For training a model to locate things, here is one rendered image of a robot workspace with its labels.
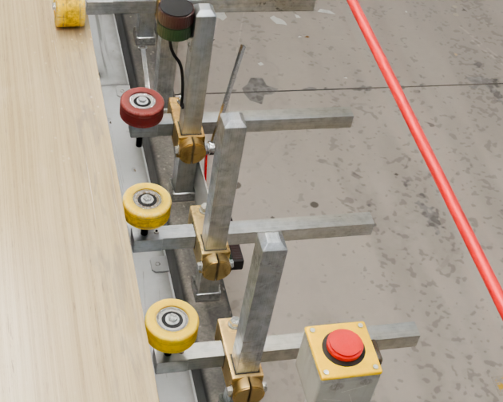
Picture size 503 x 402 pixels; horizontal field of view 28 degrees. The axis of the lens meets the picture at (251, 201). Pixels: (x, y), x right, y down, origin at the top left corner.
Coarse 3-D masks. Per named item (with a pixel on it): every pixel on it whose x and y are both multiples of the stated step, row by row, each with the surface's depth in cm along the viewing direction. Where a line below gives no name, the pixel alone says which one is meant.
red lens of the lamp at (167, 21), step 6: (162, 0) 165; (186, 0) 166; (192, 6) 165; (162, 12) 163; (192, 12) 164; (162, 18) 163; (168, 18) 162; (174, 18) 162; (180, 18) 162; (186, 18) 163; (192, 18) 165; (162, 24) 164; (168, 24) 163; (174, 24) 163; (180, 24) 163; (186, 24) 164
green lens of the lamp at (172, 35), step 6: (156, 24) 166; (192, 24) 166; (156, 30) 166; (162, 30) 165; (168, 30) 164; (174, 30) 164; (180, 30) 164; (186, 30) 165; (162, 36) 165; (168, 36) 165; (174, 36) 165; (180, 36) 165; (186, 36) 166
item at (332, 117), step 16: (208, 112) 189; (256, 112) 191; (272, 112) 192; (288, 112) 192; (304, 112) 193; (320, 112) 194; (336, 112) 194; (352, 112) 195; (144, 128) 185; (160, 128) 186; (208, 128) 188; (256, 128) 191; (272, 128) 192; (288, 128) 193; (304, 128) 194; (320, 128) 195
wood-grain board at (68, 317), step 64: (0, 0) 199; (0, 64) 185; (64, 64) 187; (0, 128) 172; (64, 128) 175; (0, 192) 162; (64, 192) 164; (0, 256) 152; (64, 256) 154; (128, 256) 156; (0, 320) 144; (64, 320) 146; (128, 320) 147; (0, 384) 136; (64, 384) 138; (128, 384) 139
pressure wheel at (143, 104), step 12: (132, 96) 183; (144, 96) 183; (156, 96) 183; (120, 108) 182; (132, 108) 180; (144, 108) 180; (156, 108) 181; (132, 120) 180; (144, 120) 180; (156, 120) 182
